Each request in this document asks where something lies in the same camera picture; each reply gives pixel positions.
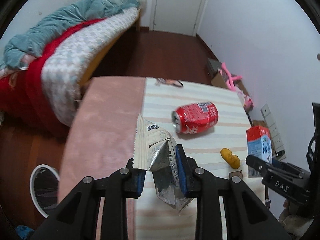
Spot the white round waste bin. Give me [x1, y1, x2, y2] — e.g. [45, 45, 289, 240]
[29, 164, 61, 218]

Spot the white door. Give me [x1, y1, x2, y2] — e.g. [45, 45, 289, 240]
[149, 0, 208, 37]

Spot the brown cardboard box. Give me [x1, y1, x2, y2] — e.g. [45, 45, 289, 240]
[211, 69, 247, 96]

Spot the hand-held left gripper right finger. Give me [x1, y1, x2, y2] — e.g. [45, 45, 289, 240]
[175, 144, 292, 240]

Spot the white power strip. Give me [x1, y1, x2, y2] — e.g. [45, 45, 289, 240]
[260, 103, 287, 161]

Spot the pink table cloth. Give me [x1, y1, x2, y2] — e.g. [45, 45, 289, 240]
[57, 76, 147, 240]

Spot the grey box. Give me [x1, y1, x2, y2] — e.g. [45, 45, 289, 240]
[206, 58, 222, 77]

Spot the wooden bed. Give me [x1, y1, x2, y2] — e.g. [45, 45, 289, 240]
[0, 0, 148, 137]

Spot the wooden crate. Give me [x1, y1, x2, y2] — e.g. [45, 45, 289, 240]
[251, 120, 269, 131]

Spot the striped table cloth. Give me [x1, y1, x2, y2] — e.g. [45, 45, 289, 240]
[134, 77, 266, 240]

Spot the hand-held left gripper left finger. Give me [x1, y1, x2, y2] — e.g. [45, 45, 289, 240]
[30, 158, 147, 240]

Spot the blue and white milk carton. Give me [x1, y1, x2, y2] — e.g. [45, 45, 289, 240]
[246, 126, 273, 178]

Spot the red soda can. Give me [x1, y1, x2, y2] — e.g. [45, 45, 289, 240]
[171, 102, 219, 134]

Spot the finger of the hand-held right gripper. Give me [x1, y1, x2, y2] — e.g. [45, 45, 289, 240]
[271, 158, 305, 178]
[245, 155, 273, 180]

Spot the teal quilt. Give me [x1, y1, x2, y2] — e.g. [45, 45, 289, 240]
[4, 0, 139, 69]

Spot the checkered bed sheet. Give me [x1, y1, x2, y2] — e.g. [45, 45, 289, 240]
[41, 7, 139, 127]

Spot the red blanket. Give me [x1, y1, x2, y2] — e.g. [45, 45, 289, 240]
[0, 19, 106, 137]

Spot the small yellow potato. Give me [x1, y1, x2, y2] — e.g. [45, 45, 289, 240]
[220, 148, 241, 169]

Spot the silver foil wrapper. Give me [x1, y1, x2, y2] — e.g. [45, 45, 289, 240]
[132, 114, 194, 214]

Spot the pink plush toy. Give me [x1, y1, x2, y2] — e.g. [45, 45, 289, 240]
[221, 62, 254, 111]

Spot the blue cloth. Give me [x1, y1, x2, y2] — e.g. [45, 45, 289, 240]
[16, 225, 34, 239]

